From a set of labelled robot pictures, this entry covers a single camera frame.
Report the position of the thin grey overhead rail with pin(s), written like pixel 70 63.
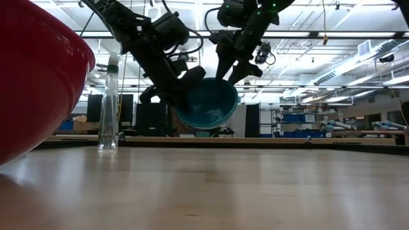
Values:
pixel 303 87

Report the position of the pale background robot arm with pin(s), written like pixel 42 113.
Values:
pixel 391 124
pixel 335 124

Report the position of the teal plastic bowl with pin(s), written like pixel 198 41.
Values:
pixel 211 107

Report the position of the large red plastic bowl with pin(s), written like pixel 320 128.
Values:
pixel 35 80

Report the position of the black overhead frame bar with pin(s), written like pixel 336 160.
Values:
pixel 319 34

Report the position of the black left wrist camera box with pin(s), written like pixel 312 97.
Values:
pixel 171 30

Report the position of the long wooden background table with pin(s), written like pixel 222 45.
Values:
pixel 255 140

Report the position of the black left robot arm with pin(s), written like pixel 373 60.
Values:
pixel 115 14

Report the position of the large black monitor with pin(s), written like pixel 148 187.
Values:
pixel 151 119

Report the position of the narrow black panel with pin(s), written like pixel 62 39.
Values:
pixel 252 119

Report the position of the blue storage bin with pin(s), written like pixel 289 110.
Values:
pixel 66 125

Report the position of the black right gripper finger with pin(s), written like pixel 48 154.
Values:
pixel 223 65
pixel 239 73

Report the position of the black overhead camera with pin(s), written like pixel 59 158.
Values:
pixel 266 54

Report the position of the cardboard box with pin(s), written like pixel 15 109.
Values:
pixel 84 125

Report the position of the clear plastic spray bottle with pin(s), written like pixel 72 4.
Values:
pixel 108 121

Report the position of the round black ceiling fixture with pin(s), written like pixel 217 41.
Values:
pixel 184 56

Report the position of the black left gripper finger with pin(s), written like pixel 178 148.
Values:
pixel 193 78
pixel 179 100

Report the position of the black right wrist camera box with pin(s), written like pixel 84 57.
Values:
pixel 236 12

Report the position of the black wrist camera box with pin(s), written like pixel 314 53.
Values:
pixel 171 30
pixel 236 12

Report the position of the blue storage bins row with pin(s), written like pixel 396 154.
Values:
pixel 297 118

